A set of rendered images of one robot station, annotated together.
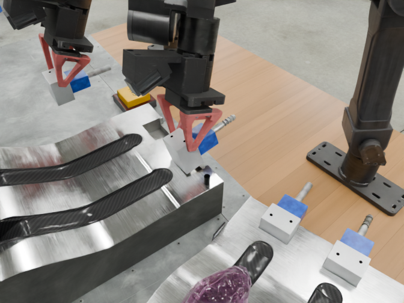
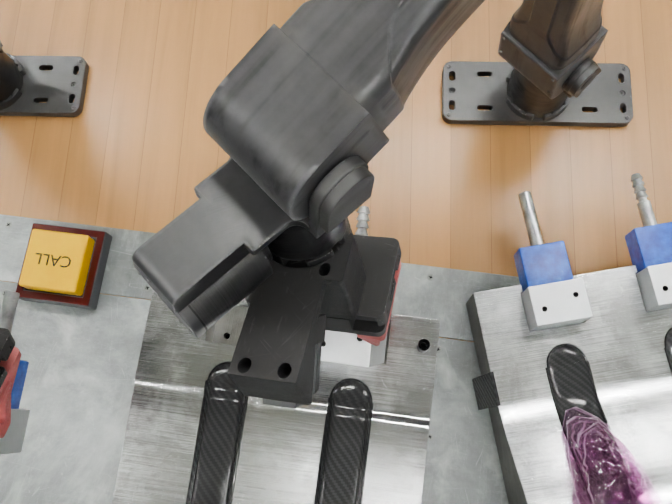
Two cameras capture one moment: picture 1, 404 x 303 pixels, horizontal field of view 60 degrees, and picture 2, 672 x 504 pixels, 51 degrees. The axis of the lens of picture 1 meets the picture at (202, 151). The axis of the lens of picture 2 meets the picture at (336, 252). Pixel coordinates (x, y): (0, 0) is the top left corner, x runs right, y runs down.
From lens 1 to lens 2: 40 cm
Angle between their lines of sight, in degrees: 34
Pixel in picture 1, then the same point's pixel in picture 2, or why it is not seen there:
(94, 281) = not seen: outside the picture
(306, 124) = not seen: hidden behind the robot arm
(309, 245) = (609, 295)
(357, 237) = (656, 233)
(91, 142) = (167, 450)
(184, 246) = (441, 433)
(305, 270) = (634, 336)
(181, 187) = (399, 390)
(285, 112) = not seen: hidden behind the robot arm
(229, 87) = (183, 71)
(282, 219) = (563, 301)
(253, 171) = (400, 220)
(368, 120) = (575, 50)
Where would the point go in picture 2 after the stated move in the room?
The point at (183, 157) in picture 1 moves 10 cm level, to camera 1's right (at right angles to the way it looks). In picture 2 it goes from (375, 359) to (455, 270)
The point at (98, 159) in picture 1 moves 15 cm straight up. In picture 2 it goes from (216, 464) to (166, 472)
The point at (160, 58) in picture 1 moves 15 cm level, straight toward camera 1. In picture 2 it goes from (312, 330) to (531, 483)
